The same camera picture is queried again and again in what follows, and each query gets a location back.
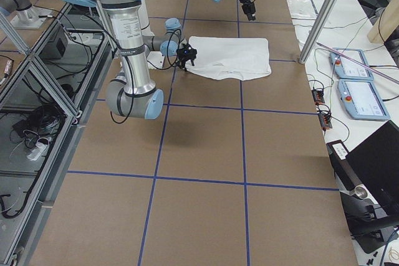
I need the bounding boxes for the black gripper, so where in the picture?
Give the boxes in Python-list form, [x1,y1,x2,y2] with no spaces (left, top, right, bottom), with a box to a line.
[239,0,256,21]
[176,48,196,72]

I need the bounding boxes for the white long-sleeve printed shirt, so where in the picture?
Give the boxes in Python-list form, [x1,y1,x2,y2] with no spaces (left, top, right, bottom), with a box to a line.
[186,36,272,81]

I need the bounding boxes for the clear plastic bag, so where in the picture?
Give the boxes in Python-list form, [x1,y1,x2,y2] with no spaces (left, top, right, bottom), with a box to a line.
[286,0,318,20]

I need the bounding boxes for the upper orange black connector module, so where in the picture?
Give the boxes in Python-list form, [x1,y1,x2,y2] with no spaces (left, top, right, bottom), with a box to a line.
[311,88,325,105]

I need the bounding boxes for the orange black connector module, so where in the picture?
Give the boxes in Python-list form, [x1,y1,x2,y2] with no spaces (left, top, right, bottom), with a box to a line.
[318,112,332,131]
[311,88,325,105]

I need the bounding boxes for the upper blue teach pendant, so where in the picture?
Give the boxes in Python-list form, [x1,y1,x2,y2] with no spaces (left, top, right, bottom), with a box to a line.
[330,47,374,81]

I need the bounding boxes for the blue teach pendant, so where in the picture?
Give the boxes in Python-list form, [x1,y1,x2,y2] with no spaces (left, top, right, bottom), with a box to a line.
[337,79,390,121]
[330,47,374,81]

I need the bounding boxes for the lower orange black connector module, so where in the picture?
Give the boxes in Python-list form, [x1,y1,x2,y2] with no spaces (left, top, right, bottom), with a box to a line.
[318,112,332,131]

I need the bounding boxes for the grey control box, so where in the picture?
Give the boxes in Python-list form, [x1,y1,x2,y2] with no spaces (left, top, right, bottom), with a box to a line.
[39,27,68,59]

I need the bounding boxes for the lower blue teach pendant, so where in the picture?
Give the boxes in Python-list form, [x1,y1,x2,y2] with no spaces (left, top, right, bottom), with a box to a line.
[337,79,390,121]

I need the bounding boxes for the wooden board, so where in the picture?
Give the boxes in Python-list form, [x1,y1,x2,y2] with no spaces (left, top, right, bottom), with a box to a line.
[367,0,398,44]

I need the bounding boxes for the thin metal rod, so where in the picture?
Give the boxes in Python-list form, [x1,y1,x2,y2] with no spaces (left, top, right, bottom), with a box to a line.
[316,42,399,85]

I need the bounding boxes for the black box with white label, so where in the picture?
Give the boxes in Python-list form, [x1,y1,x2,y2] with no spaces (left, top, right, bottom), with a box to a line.
[326,140,370,200]

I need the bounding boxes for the white power strip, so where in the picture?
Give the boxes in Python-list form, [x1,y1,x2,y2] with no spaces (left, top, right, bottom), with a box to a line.
[27,136,52,161]

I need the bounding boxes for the black laptop computer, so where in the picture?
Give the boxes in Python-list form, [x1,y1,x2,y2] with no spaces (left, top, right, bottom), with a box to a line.
[346,120,398,215]

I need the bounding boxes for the black stand with metal cup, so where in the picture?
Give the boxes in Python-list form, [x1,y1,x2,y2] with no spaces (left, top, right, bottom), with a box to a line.
[340,191,398,254]

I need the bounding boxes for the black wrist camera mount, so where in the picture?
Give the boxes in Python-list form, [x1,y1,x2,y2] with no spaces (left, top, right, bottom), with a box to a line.
[176,44,197,60]

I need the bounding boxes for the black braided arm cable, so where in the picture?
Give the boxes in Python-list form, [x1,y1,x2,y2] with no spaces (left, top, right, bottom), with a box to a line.
[110,27,185,125]

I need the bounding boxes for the aluminium frame rail structure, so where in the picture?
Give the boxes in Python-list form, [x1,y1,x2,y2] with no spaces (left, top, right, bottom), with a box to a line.
[1,4,113,265]

